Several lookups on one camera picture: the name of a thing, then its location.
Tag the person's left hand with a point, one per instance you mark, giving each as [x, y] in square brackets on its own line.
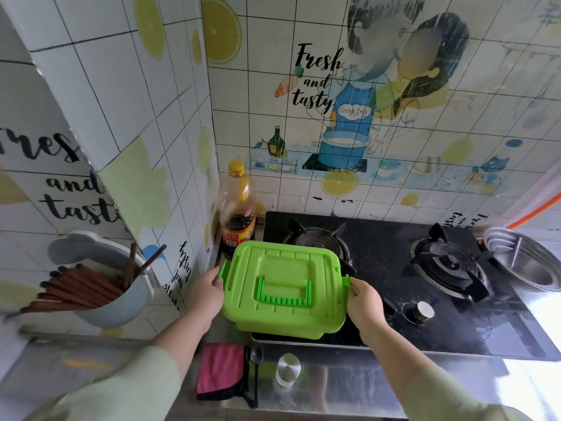
[204, 298]

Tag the person's right hand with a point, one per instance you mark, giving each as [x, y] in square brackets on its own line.
[368, 306]

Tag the person's left thumb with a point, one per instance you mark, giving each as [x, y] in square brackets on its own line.
[217, 275]

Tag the person's right thumb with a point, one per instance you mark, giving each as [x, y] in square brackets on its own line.
[355, 287]

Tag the green plastic storage box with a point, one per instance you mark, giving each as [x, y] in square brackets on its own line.
[280, 284]

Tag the person's right forearm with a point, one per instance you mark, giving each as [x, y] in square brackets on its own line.
[420, 372]

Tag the person's left forearm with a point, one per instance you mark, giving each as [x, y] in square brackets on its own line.
[144, 368]

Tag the black glass gas stove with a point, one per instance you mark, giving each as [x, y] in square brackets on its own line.
[394, 267]

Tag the black burner grate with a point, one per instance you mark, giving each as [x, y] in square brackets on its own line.
[322, 241]
[451, 263]

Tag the dark sauce bottle yellow cap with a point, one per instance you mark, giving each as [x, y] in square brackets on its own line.
[236, 214]

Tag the silver stove knob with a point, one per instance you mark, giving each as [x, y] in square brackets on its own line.
[422, 311]

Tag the black spoon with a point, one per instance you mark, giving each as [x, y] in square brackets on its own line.
[255, 359]

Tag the pink and black pot holder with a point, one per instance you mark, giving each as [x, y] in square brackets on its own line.
[221, 370]

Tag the small glass jar metal lid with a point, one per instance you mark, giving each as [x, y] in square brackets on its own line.
[288, 370]

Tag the bundle of brown chopsticks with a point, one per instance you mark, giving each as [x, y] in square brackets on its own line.
[83, 287]

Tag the large stainless steel basin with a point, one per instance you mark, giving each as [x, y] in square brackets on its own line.
[532, 267]

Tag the grey wall chopstick holder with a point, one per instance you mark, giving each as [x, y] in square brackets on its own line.
[118, 302]

